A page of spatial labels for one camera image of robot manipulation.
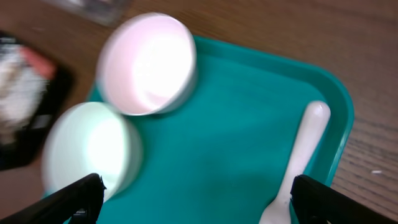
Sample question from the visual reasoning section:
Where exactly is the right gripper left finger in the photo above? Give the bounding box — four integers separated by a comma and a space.
1, 173, 106, 224

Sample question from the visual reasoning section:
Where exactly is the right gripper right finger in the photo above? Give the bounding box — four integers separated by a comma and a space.
290, 175, 397, 224

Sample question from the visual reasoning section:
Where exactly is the pale green bowl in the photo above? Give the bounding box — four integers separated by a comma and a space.
42, 101, 143, 201

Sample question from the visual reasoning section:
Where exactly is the white plastic fork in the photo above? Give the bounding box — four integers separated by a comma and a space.
259, 101, 331, 224

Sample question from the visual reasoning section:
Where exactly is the pink bowl with food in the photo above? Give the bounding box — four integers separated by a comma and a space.
96, 12, 198, 116

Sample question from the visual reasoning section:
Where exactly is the orange carrot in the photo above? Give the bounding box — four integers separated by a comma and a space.
19, 47, 56, 80

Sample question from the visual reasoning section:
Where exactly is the black waste tray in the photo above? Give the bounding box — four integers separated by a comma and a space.
1, 31, 74, 170

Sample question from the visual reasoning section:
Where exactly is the teal serving tray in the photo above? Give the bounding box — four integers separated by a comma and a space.
87, 37, 354, 223

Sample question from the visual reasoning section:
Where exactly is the rice and nuts pile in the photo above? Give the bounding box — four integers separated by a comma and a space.
1, 44, 48, 145

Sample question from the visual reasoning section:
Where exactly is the clear plastic bin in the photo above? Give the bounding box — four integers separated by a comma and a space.
44, 0, 132, 26

